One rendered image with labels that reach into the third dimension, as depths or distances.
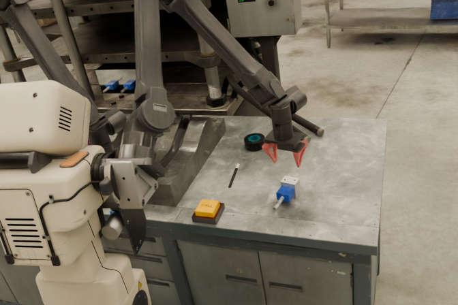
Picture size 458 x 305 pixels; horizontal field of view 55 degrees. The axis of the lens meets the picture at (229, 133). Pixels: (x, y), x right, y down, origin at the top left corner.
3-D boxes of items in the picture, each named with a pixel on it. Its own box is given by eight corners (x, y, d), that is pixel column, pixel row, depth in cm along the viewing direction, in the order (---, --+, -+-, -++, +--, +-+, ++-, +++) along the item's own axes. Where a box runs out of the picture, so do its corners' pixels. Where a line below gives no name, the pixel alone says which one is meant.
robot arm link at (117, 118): (68, 115, 132) (81, 106, 126) (97, 98, 140) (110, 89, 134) (91, 148, 134) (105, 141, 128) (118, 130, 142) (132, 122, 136)
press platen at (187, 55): (227, 92, 201) (221, 55, 192) (9, 92, 247) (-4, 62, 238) (272, 33, 267) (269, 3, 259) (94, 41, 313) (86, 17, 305)
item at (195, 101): (228, 121, 207) (226, 107, 204) (16, 116, 254) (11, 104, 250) (272, 56, 275) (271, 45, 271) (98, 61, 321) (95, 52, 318)
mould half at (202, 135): (176, 207, 144) (166, 173, 138) (108, 200, 153) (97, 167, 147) (226, 130, 184) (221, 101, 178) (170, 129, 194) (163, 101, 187)
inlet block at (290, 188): (283, 217, 132) (281, 203, 129) (268, 214, 134) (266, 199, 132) (300, 192, 141) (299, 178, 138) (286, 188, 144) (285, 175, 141)
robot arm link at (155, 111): (123, -24, 116) (138, -48, 108) (170, -10, 123) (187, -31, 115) (125, 140, 102) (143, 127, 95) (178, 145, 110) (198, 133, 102)
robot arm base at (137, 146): (97, 165, 93) (150, 164, 90) (104, 130, 96) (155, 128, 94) (116, 178, 101) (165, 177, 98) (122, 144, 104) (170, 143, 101)
